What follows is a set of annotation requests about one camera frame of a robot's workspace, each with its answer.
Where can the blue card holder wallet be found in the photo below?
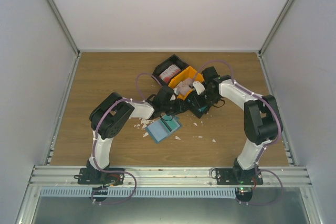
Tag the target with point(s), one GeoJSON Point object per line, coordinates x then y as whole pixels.
{"type": "Point", "coordinates": [157, 131]}

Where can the teal cards stack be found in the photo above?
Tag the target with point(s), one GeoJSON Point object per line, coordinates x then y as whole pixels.
{"type": "Point", "coordinates": [203, 110]}

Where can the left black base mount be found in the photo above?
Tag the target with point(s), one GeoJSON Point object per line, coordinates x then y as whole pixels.
{"type": "Point", "coordinates": [91, 176]}

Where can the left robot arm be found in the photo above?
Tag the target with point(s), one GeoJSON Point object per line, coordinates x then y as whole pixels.
{"type": "Point", "coordinates": [110, 116]}

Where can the black bin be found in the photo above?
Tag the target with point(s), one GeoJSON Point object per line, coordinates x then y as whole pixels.
{"type": "Point", "coordinates": [194, 103]}
{"type": "Point", "coordinates": [173, 59]}

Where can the grey slotted cable duct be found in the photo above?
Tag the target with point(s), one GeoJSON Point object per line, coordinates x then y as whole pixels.
{"type": "Point", "coordinates": [140, 192]}

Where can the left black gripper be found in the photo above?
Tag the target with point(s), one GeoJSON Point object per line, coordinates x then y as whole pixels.
{"type": "Point", "coordinates": [180, 108]}

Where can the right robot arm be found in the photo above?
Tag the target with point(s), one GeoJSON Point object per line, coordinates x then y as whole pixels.
{"type": "Point", "coordinates": [262, 122]}

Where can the left black bin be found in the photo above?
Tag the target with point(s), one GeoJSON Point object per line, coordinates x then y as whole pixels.
{"type": "Point", "coordinates": [173, 59]}

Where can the teal magnetic stripe card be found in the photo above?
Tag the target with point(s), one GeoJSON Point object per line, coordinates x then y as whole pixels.
{"type": "Point", "coordinates": [172, 123]}

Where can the yellow bin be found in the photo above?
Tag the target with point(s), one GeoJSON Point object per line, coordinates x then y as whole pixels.
{"type": "Point", "coordinates": [189, 72]}

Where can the right black bin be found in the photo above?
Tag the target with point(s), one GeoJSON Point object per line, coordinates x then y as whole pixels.
{"type": "Point", "coordinates": [194, 103]}

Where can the white red cards pile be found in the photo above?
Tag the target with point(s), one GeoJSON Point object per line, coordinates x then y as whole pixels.
{"type": "Point", "coordinates": [185, 86]}

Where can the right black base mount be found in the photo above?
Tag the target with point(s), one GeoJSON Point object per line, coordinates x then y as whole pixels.
{"type": "Point", "coordinates": [227, 176]}

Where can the aluminium front rail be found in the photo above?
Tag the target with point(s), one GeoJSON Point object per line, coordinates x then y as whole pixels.
{"type": "Point", "coordinates": [175, 177]}

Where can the red white cards stack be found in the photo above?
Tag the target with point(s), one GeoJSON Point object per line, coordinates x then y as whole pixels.
{"type": "Point", "coordinates": [169, 73]}

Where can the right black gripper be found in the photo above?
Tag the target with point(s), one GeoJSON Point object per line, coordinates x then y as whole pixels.
{"type": "Point", "coordinates": [202, 104]}

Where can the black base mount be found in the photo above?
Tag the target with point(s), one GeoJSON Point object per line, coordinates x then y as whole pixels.
{"type": "Point", "coordinates": [91, 176]}
{"type": "Point", "coordinates": [227, 176]}

